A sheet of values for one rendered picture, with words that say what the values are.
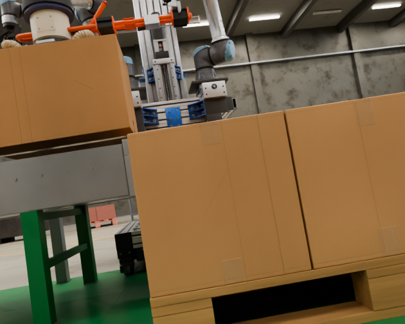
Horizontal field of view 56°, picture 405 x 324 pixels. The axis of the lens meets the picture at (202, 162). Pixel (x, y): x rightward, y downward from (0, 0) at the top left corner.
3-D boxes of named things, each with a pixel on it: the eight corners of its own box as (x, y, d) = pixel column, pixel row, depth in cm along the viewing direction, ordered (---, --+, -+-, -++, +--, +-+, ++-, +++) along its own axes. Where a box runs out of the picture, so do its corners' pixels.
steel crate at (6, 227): (4, 242, 865) (0, 211, 870) (51, 234, 881) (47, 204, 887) (-10, 245, 783) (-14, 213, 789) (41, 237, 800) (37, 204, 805)
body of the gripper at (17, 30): (19, 44, 195) (17, 21, 196) (2, 45, 195) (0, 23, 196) (25, 49, 203) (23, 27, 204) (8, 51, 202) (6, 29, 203)
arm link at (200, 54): (200, 74, 246) (197, 53, 247) (219, 67, 240) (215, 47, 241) (191, 69, 235) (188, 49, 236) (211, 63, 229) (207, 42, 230)
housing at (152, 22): (144, 24, 175) (143, 15, 175) (145, 31, 181) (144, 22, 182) (159, 22, 175) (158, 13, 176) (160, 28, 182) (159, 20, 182)
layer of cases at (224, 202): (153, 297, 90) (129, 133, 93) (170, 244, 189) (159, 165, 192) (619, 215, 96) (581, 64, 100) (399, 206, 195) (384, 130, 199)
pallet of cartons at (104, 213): (81, 228, 923) (78, 210, 927) (120, 221, 940) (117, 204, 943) (71, 232, 796) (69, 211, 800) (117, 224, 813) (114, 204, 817)
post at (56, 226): (55, 285, 210) (33, 110, 218) (59, 281, 217) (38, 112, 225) (67, 282, 211) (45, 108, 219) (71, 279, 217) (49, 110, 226)
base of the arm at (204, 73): (194, 89, 243) (191, 74, 244) (216, 86, 246) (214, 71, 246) (197, 81, 228) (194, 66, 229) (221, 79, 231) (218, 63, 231)
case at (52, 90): (-23, 151, 148) (-36, 53, 151) (19, 161, 188) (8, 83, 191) (130, 126, 153) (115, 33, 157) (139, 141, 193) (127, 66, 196)
